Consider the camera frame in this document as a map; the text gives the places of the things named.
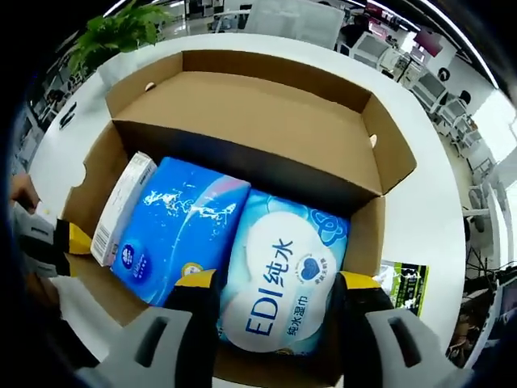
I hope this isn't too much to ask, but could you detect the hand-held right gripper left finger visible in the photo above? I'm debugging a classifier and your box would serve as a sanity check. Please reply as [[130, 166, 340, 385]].
[[76, 268, 222, 388]]

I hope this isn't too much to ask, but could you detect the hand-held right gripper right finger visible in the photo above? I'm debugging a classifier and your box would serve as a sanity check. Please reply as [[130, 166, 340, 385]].
[[330, 269, 475, 388]]

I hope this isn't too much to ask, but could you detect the black green packet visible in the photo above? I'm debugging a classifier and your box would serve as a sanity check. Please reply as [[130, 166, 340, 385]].
[[379, 260, 430, 319]]

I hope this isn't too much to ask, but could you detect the small white carton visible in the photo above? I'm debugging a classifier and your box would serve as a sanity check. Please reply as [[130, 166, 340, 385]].
[[90, 151, 158, 268]]

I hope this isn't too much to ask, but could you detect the blue soft tissue pack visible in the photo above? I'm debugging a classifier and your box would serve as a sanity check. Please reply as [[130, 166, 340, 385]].
[[109, 156, 252, 307]]

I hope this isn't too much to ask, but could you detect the light blue wet wipes pack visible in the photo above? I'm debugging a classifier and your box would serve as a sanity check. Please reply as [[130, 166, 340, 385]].
[[216, 188, 351, 357]]

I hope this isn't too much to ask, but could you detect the brown cardboard shoe box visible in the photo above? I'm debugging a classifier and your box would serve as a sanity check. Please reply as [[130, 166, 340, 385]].
[[60, 48, 418, 388]]

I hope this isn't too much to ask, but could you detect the person's left hand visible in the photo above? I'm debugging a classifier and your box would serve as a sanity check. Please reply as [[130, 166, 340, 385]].
[[8, 172, 44, 215]]

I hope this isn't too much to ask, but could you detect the small black object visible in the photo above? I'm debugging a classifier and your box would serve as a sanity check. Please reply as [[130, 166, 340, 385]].
[[58, 103, 78, 130]]

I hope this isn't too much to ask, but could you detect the potted green plant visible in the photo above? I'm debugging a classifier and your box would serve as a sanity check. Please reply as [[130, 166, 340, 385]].
[[66, 3, 174, 80]]

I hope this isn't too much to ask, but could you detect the group of white office chairs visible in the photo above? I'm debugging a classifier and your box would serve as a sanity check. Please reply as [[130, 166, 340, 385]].
[[349, 30, 492, 171]]

